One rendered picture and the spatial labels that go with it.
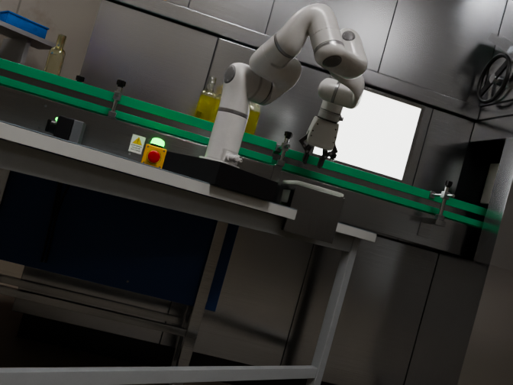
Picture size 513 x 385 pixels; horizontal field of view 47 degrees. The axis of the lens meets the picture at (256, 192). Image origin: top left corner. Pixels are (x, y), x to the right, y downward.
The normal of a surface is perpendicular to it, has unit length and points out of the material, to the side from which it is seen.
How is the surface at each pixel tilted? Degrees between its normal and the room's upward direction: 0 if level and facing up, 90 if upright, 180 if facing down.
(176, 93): 90
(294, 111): 90
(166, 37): 90
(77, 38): 90
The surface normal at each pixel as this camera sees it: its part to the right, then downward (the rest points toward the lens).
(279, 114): 0.18, 0.03
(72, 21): 0.70, 0.18
